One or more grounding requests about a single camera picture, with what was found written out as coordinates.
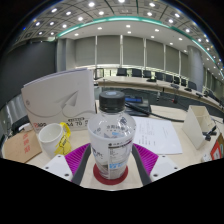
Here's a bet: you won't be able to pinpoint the yellow plastic strap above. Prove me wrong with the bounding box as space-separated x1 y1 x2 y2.
54 122 72 156

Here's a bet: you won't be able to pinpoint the red-edged open cardboard box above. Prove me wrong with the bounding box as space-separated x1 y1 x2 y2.
209 133 224 162

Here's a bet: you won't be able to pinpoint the small open white box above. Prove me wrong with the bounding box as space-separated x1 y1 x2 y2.
181 104 218 150

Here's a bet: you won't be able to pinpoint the long curved conference table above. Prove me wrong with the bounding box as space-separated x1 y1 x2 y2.
94 75 224 113

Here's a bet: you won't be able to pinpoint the brown paper envelope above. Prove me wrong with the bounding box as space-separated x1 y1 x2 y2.
2 129 43 164

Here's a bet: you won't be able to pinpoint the clear black-capped water bottle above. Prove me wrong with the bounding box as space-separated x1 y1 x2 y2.
86 90 137 181

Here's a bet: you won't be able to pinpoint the white paper cup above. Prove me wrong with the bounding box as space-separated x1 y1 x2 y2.
37 122 65 159

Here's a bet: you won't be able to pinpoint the white cardboard paper box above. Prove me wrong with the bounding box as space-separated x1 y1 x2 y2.
20 68 98 134

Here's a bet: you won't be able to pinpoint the ceiling lights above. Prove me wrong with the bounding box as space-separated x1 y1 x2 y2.
21 0 224 73

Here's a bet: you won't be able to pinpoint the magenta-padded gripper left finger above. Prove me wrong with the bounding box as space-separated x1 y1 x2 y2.
40 143 92 186

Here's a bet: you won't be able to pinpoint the black office chairs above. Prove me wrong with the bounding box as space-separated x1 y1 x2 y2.
94 67 198 91

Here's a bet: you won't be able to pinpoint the flat round red coaster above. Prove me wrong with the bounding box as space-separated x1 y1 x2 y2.
92 162 129 186

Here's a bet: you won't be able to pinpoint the black power brick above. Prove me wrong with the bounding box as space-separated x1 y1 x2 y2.
10 114 31 136

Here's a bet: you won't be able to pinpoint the white printed paper sheet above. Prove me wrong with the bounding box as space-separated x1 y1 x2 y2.
132 115 184 156

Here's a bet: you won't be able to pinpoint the black cable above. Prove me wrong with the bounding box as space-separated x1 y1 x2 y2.
124 101 186 123

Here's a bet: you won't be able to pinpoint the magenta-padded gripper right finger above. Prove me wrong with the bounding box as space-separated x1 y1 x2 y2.
131 143 183 187

